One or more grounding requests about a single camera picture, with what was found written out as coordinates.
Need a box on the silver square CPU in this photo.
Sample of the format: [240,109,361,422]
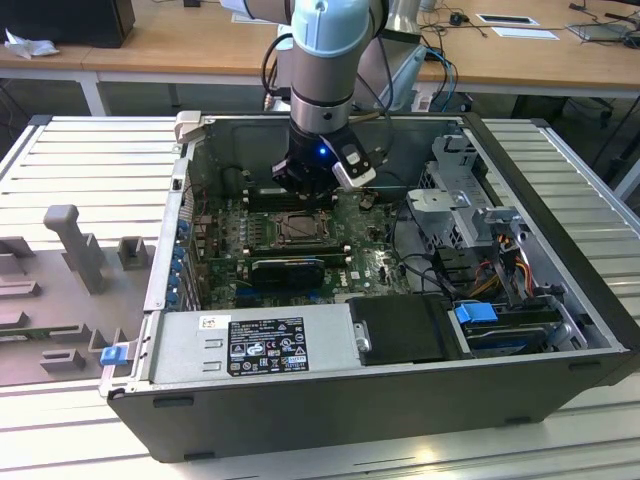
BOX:
[282,217,319,239]

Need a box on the metal socket cover frame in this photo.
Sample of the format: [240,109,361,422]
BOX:
[273,211,330,246]

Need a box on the black RAM slot bank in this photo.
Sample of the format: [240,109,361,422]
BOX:
[248,243,350,266]
[247,187,335,213]

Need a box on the CPU socket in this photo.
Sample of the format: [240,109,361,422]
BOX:
[269,209,336,248]

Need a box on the blue expansion slot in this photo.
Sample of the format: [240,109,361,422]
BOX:
[236,286,324,307]

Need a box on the black round capacitor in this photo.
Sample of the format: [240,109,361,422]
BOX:
[221,166,247,197]

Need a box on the black graphics card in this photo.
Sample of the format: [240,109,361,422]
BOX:
[251,257,325,292]

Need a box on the green motherboard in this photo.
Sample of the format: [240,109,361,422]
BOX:
[189,192,416,309]

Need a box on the grey plastic case latch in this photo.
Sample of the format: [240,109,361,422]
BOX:
[173,111,205,147]

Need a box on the silver metal drive cage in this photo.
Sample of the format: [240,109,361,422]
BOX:
[404,133,532,262]

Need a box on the black plastic air shroud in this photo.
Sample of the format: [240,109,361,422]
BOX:
[347,294,457,367]

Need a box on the silver power supply unit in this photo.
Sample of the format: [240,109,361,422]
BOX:
[148,307,362,385]

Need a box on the hard disk in blue carrier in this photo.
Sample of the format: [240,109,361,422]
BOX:
[452,301,564,359]

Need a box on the black open PC case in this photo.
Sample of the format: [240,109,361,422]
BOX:
[98,110,640,464]

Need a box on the white sheet of paper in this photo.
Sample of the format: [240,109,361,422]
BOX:
[491,25,560,42]

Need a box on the blue plastic case clip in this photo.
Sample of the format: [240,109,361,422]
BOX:
[99,345,127,370]

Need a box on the grey parts rack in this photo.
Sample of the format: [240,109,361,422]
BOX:
[0,203,157,387]

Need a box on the black box on desk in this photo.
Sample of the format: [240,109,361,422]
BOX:
[0,0,136,50]

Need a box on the crumpled white paper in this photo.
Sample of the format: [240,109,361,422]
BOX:
[3,27,61,60]

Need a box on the green RAM stick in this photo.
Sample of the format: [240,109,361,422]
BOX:
[0,327,84,346]

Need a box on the grey laptop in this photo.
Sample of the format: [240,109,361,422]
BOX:
[566,19,640,50]

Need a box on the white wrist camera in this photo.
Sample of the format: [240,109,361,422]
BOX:
[331,143,377,190]

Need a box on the black internal cable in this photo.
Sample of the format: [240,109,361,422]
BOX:
[388,197,454,304]

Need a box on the blue cable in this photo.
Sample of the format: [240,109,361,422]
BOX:
[423,46,460,112]

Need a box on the yellow red wire bundle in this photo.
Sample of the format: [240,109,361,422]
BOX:
[474,234,534,297]

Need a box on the white desk cable port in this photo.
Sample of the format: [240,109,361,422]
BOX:
[474,12,539,26]

